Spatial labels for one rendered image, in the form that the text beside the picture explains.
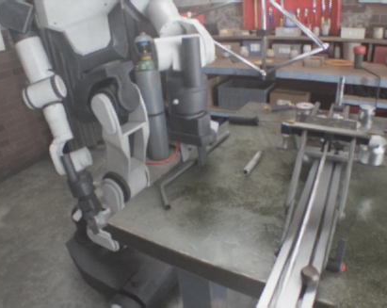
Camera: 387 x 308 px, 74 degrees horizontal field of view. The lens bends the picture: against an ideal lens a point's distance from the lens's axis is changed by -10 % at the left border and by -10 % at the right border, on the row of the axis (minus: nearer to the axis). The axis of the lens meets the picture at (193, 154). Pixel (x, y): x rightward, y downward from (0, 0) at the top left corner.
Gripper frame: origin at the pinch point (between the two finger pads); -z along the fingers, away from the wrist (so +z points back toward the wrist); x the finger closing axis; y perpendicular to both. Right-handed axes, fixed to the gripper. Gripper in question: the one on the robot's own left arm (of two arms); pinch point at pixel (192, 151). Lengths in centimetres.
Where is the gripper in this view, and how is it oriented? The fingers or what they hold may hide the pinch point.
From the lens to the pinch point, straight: 67.2
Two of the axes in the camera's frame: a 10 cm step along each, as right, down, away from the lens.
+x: 8.3, 2.0, -5.2
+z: -0.8, -8.9, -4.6
